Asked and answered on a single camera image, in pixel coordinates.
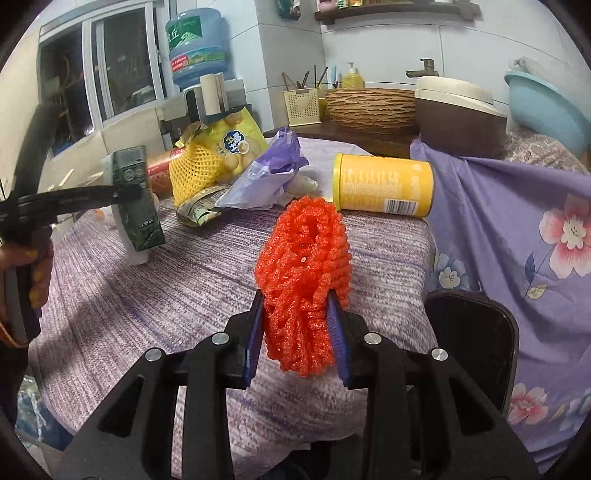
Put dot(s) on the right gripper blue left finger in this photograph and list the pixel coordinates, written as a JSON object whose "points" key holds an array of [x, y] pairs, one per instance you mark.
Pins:
{"points": [[254, 339]]}

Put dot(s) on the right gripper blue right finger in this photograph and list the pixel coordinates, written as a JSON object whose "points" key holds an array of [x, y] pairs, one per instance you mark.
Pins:
{"points": [[337, 324]]}

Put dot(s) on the orange foam fruit net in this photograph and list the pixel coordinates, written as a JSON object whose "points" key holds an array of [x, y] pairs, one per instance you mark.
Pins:
{"points": [[304, 259]]}

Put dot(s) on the green drink carton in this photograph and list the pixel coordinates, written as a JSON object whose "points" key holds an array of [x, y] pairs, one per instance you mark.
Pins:
{"points": [[136, 211]]}

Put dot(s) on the green snack wrapper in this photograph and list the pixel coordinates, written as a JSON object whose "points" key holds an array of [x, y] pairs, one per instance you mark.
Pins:
{"points": [[201, 208]]}

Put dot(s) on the yellow cylindrical snack can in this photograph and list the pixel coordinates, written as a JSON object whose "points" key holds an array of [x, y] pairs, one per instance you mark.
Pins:
{"points": [[383, 185]]}

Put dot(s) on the purple plastic bag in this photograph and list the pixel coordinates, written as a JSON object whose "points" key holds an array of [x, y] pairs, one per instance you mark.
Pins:
{"points": [[266, 180]]}

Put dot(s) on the yellow foam fruit net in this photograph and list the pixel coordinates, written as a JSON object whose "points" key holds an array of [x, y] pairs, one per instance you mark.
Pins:
{"points": [[196, 169]]}

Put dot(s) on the yellow chip bag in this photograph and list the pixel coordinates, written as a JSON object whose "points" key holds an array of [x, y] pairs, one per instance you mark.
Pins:
{"points": [[234, 136]]}

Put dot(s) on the dark brown trash bin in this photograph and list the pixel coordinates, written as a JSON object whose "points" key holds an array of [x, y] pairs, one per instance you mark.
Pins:
{"points": [[482, 335]]}

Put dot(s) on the left hand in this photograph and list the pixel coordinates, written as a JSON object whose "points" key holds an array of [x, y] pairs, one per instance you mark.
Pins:
{"points": [[14, 255]]}

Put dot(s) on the dark wooden counter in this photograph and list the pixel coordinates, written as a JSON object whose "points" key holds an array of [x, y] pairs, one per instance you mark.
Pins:
{"points": [[393, 144]]}

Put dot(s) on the purple floral cloth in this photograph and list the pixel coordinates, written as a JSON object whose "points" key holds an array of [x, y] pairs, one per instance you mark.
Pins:
{"points": [[518, 231]]}

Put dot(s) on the woven basket sink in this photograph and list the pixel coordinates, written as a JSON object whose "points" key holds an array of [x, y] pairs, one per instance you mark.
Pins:
{"points": [[372, 110]]}

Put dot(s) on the beige utensil holder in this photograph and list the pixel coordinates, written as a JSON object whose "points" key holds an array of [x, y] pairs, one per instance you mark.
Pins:
{"points": [[302, 107]]}

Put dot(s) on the brown white rice cooker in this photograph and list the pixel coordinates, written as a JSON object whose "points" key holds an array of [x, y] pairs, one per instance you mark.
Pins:
{"points": [[459, 118]]}

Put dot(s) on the blue water jug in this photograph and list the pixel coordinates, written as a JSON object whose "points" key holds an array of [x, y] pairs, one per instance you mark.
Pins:
{"points": [[197, 45]]}

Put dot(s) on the yellow soap dispenser bottle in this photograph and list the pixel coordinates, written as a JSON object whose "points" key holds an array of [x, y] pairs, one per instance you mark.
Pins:
{"points": [[353, 79]]}

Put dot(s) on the bronze faucet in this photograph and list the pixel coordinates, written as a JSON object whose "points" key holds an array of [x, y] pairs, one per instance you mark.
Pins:
{"points": [[429, 69]]}

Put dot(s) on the light blue plastic basin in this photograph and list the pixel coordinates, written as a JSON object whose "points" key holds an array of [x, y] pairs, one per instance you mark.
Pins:
{"points": [[539, 106]]}

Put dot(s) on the window with white frame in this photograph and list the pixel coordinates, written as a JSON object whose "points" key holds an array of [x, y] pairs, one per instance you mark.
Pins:
{"points": [[101, 61]]}

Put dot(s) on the green wall pouch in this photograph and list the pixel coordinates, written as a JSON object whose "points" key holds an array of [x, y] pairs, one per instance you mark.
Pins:
{"points": [[288, 9]]}

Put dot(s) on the wooden wall shelf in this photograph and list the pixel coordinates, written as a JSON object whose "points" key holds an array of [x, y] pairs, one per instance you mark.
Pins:
{"points": [[466, 10]]}

